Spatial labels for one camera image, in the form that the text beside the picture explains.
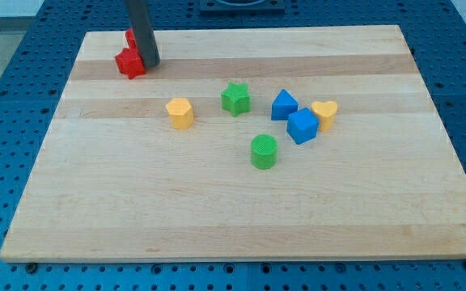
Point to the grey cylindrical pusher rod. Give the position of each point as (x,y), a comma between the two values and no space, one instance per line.
(140,22)

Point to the red star block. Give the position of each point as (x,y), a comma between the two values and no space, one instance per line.
(129,63)

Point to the green star block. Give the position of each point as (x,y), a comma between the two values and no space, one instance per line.
(235,99)

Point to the red block behind rod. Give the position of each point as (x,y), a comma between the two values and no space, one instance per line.
(130,39)

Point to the yellow hexagon block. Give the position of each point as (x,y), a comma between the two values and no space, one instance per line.
(180,113)

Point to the blue triangle block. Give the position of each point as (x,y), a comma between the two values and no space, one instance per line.
(283,105)

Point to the green cylinder block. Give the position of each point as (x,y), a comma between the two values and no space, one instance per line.
(264,151)

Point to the blue cube block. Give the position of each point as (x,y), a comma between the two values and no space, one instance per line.
(302,126)

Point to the light wooden board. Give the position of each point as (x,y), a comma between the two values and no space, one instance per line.
(114,182)

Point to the yellow heart block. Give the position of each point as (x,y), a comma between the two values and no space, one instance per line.
(326,113)

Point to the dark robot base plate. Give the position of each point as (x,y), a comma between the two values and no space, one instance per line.
(216,6)

